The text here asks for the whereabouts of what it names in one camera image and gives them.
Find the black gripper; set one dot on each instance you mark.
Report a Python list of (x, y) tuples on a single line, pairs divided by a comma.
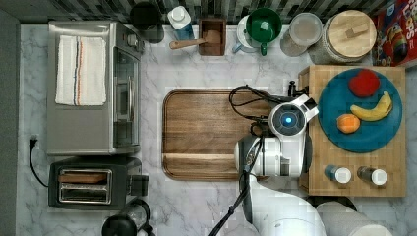
[(295, 88)]

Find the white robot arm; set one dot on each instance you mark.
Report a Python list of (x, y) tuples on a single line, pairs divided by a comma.
[(276, 147)]

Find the orange plush fruit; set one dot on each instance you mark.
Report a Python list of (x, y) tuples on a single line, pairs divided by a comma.
[(348, 123)]

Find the clear container with plastic lid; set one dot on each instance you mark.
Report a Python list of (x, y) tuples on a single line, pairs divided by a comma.
[(304, 30)]

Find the white pitcher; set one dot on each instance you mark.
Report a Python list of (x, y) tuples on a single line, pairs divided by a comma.
[(243, 39)]

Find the green mug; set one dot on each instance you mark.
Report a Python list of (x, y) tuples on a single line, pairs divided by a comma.
[(263, 27)]

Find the red plush apple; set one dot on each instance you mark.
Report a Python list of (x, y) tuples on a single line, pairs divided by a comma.
[(364, 84)]

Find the jar with wooden lid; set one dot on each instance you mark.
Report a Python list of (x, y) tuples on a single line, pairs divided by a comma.
[(346, 38)]

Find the yellow plush banana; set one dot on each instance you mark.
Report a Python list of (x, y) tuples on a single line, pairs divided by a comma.
[(380, 111)]

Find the wooden spoon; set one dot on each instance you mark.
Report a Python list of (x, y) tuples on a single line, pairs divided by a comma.
[(211, 36)]

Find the blue spice shaker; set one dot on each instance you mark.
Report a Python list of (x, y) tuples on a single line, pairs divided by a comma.
[(338, 174)]

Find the wooden cutting board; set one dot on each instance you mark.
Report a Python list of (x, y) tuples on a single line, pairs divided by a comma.
[(200, 128)]

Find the dark wooden utensil box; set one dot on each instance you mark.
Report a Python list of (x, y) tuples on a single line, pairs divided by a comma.
[(212, 49)]

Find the dark grey spice shaker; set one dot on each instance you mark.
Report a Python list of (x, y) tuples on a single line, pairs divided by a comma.
[(372, 175)]

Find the red Froot Loops cereal box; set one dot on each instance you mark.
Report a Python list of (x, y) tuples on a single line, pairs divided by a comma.
[(396, 43)]

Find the blue and white carton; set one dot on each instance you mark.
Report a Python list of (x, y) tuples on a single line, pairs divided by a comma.
[(180, 20)]

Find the black round canister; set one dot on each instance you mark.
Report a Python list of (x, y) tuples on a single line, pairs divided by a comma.
[(146, 18)]

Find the stainless toaster oven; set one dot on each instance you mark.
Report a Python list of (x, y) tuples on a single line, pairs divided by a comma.
[(111, 128)]

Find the white striped dish towel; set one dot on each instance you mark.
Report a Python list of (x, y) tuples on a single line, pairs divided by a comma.
[(81, 71)]

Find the black and silver toaster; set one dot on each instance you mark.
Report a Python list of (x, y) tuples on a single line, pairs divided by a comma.
[(96, 182)]

